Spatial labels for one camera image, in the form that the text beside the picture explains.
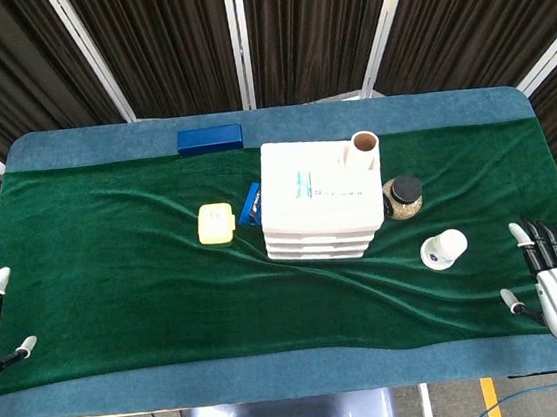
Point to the white trays box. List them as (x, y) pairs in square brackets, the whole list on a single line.
[(316, 189)]

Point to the blue snack pack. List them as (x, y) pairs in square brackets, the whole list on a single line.
[(252, 205)]

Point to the dark folding screen white frame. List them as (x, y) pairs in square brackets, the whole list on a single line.
[(164, 40)]

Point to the glass jar black lid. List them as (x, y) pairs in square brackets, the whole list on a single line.
[(405, 196)]

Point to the blue rectangular box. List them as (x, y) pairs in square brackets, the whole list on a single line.
[(209, 140)]

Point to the blue table cover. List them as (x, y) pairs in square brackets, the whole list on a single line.
[(100, 140)]

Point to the green velvet cloth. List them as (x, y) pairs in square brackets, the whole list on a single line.
[(117, 297)]

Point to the yellow lidded green box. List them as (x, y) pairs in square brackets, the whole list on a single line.
[(216, 223)]

